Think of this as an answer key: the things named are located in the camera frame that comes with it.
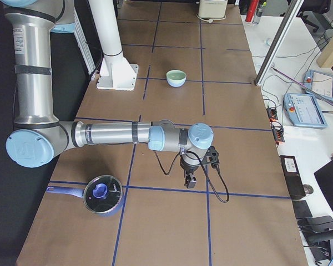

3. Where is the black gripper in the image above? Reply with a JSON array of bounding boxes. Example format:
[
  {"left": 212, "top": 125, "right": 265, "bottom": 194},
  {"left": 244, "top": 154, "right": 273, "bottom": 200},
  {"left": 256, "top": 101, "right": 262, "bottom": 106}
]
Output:
[{"left": 180, "top": 151, "right": 208, "bottom": 189}]

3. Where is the green bowl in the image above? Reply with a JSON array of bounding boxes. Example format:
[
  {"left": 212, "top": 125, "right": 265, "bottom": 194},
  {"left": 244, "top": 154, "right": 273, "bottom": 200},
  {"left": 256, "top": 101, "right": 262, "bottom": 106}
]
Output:
[{"left": 166, "top": 70, "right": 186, "bottom": 80}]

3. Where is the blue bowl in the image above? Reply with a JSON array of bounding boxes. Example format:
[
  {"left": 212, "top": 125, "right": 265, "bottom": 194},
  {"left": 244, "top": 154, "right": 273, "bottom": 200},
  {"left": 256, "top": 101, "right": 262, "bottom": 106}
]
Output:
[{"left": 167, "top": 79, "right": 186, "bottom": 88}]

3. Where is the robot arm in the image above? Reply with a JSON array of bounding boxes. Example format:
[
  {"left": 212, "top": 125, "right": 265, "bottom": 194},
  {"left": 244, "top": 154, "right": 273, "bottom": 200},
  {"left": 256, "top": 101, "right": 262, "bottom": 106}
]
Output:
[{"left": 3, "top": 1, "right": 219, "bottom": 188}]

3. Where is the blue pot with glass lid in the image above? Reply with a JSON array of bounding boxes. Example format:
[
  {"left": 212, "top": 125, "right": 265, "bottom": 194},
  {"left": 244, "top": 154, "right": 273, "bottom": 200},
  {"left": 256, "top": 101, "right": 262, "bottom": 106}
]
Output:
[{"left": 46, "top": 175, "right": 125, "bottom": 217}]

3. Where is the black power box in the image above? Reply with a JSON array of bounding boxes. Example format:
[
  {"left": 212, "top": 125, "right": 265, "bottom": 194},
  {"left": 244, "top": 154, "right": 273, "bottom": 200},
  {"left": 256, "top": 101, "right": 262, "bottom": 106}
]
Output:
[{"left": 279, "top": 155, "right": 306, "bottom": 200}]

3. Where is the teach pendant near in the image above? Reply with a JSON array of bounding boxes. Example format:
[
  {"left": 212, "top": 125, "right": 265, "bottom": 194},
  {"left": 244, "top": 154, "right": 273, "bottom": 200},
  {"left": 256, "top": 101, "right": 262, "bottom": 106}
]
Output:
[{"left": 283, "top": 93, "right": 327, "bottom": 129}]

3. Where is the teach pendant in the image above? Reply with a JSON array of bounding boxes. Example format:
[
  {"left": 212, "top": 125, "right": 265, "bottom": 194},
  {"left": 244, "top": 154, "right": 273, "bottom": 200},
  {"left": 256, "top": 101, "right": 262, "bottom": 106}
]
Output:
[
  {"left": 283, "top": 93, "right": 327, "bottom": 129},
  {"left": 303, "top": 69, "right": 333, "bottom": 102}
]

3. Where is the teach pendant far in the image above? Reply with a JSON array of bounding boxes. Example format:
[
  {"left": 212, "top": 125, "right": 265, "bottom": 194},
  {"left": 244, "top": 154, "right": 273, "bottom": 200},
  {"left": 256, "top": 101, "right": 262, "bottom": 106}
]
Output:
[{"left": 303, "top": 69, "right": 333, "bottom": 102}]

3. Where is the white appliance box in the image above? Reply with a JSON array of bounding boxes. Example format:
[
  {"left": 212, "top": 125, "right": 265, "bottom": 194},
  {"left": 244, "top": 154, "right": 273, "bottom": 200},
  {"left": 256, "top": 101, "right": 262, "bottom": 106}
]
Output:
[{"left": 198, "top": 0, "right": 228, "bottom": 19}]

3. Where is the red bottle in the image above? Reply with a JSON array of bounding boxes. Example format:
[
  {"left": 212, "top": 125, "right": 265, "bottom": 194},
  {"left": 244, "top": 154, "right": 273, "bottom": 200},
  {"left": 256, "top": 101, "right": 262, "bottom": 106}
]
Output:
[{"left": 245, "top": 0, "right": 259, "bottom": 23}]

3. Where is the black camera cable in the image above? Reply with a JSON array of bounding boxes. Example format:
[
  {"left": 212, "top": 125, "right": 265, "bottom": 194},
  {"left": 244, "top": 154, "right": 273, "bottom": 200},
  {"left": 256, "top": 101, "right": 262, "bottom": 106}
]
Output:
[{"left": 153, "top": 149, "right": 230, "bottom": 203}]

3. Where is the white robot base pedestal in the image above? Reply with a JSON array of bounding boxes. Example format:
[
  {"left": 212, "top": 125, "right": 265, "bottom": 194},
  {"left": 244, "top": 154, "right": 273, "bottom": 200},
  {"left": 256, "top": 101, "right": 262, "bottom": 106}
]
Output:
[{"left": 89, "top": 0, "right": 139, "bottom": 91}]

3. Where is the aluminium frame post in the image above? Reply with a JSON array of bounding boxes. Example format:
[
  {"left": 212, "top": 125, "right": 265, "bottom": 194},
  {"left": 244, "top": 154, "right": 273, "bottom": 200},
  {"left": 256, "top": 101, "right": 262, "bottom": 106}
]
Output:
[{"left": 254, "top": 0, "right": 304, "bottom": 86}]

